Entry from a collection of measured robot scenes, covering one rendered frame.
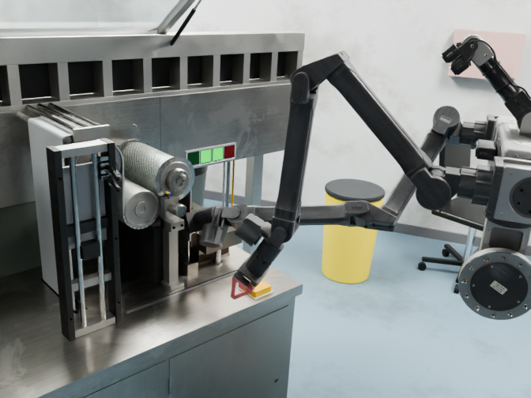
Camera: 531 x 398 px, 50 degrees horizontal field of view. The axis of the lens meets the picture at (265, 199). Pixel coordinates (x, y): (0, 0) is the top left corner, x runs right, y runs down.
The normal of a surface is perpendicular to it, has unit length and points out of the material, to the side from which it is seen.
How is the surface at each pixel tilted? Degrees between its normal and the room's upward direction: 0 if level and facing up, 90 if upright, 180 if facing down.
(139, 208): 90
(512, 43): 90
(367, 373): 0
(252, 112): 90
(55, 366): 0
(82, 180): 90
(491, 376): 0
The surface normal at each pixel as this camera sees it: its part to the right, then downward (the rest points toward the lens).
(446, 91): -0.32, 0.32
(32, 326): 0.05, -0.93
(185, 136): 0.67, 0.30
